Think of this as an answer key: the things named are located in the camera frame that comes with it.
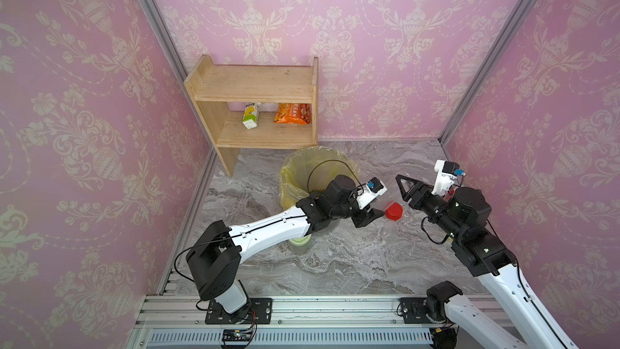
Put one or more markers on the small electronics board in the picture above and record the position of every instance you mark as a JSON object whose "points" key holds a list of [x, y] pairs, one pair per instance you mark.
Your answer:
{"points": [[233, 336]]}

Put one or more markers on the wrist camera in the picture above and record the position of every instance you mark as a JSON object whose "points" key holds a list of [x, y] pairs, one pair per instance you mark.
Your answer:
{"points": [[369, 192], [448, 174]]}

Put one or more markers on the yellow plastic bin liner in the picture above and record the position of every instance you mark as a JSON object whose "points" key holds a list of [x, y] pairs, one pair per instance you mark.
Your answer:
{"points": [[295, 174]]}

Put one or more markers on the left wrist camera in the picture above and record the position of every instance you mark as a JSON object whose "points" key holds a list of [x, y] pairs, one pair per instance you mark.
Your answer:
{"points": [[369, 192]]}

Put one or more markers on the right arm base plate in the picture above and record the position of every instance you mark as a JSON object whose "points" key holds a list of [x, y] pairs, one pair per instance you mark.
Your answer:
{"points": [[418, 310]]}

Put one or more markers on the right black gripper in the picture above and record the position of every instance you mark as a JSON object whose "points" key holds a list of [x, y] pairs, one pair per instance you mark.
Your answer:
{"points": [[422, 189]]}

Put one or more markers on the mesh trash bin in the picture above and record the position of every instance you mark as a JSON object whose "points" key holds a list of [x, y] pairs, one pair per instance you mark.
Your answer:
{"points": [[310, 174]]}

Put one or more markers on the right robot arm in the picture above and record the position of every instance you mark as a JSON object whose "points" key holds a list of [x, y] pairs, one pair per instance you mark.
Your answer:
{"points": [[464, 220]]}

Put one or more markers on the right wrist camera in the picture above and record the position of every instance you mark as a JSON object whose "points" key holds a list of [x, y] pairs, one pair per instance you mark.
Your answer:
{"points": [[448, 174]]}

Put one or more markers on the jar with green lid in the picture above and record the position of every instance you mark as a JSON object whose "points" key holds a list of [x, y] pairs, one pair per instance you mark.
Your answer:
{"points": [[300, 246]]}

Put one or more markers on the green white carton box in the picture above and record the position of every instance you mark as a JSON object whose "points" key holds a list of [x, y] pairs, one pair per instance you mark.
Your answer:
{"points": [[251, 115]]}

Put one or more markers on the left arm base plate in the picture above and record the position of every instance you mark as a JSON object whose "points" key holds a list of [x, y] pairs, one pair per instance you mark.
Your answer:
{"points": [[256, 310]]}

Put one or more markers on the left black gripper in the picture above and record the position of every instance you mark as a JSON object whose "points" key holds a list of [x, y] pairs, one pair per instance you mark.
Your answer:
{"points": [[366, 217]]}

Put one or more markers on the orange snack bag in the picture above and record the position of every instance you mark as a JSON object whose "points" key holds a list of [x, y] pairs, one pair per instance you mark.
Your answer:
{"points": [[293, 113]]}

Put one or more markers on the wooden two-tier shelf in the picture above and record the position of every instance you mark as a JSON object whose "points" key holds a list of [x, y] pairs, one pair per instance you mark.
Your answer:
{"points": [[211, 88]]}

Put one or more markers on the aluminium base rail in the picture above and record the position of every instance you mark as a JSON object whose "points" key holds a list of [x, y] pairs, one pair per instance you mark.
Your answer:
{"points": [[358, 321]]}

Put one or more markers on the red jar lid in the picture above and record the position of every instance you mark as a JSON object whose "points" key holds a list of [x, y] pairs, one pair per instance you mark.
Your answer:
{"points": [[394, 212]]}

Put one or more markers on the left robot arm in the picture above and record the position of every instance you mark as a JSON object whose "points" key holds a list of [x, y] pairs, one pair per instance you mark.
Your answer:
{"points": [[214, 259]]}

